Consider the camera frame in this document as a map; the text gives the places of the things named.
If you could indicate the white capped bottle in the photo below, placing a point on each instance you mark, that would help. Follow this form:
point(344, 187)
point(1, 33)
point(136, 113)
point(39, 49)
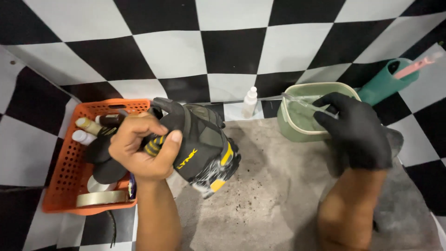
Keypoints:
point(83, 137)

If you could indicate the small white plastic bottle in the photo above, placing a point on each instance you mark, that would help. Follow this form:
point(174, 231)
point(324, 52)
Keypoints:
point(249, 103)

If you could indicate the clear tape roll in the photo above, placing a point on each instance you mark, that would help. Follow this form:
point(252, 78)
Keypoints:
point(101, 198)

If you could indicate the teal plastic container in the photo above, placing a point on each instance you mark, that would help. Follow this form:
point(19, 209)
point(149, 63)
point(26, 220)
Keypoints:
point(379, 85)

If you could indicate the blue packet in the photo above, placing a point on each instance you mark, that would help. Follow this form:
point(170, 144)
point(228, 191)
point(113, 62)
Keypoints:
point(132, 186)

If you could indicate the white tape roll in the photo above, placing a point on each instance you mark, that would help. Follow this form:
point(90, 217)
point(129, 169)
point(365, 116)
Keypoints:
point(97, 186)

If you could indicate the green plastic tub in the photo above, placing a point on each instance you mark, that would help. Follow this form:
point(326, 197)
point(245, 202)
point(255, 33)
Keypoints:
point(299, 122)

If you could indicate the beige capped tube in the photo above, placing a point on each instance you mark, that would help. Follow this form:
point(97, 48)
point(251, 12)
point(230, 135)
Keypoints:
point(87, 125)

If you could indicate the orange perforated plastic basket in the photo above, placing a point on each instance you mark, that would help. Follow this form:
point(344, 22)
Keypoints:
point(69, 167)

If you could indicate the grey cloth mat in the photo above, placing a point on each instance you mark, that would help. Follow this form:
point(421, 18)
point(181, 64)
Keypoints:
point(264, 195)

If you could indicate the brown bottle with white cap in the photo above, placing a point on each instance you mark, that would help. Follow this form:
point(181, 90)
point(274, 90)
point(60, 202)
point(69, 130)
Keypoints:
point(109, 120)

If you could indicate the black cloth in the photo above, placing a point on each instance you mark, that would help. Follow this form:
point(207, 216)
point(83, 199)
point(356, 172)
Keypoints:
point(104, 164)

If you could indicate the black and yellow shoe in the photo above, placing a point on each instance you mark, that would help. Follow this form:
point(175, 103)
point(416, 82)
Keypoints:
point(204, 146)

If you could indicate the person's left hand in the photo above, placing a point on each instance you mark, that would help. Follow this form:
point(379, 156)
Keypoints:
point(139, 157)

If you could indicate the person's right hand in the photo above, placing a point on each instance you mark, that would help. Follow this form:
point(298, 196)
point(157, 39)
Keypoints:
point(362, 136)

